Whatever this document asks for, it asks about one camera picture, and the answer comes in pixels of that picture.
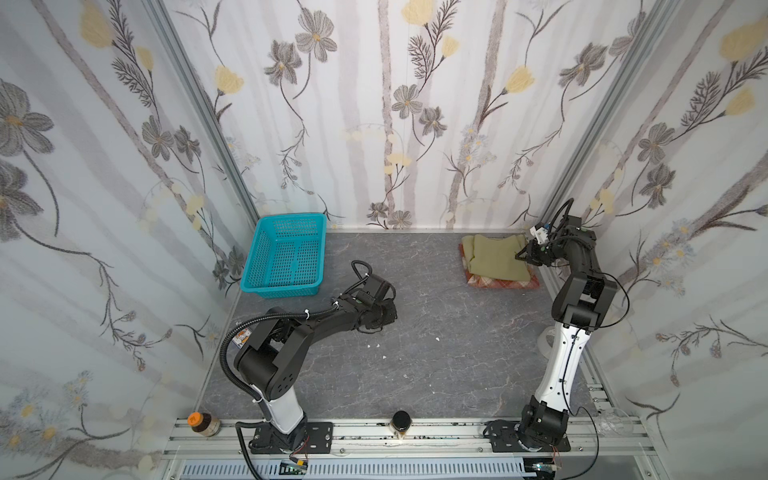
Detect olive green skirt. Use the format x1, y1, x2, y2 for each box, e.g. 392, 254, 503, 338
461, 234, 531, 282

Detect red plaid wool skirt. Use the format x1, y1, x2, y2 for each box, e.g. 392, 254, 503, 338
458, 244, 541, 290

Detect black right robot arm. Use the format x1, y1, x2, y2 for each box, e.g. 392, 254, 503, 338
515, 214, 623, 451

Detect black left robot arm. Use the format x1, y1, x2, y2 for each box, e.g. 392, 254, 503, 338
218, 273, 397, 456

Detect clear tape roll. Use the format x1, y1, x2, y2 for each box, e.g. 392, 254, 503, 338
536, 326, 556, 359

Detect teal plastic basket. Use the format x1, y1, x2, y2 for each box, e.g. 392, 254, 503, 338
240, 213, 327, 299

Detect black knob jar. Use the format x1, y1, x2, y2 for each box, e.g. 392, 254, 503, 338
389, 410, 413, 438

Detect orange capped bottle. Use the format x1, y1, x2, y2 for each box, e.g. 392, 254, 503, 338
187, 411, 221, 437

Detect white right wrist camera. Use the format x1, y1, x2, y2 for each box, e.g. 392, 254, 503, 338
529, 224, 551, 246

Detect aluminium front rail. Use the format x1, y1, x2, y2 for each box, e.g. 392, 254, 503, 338
158, 417, 669, 479

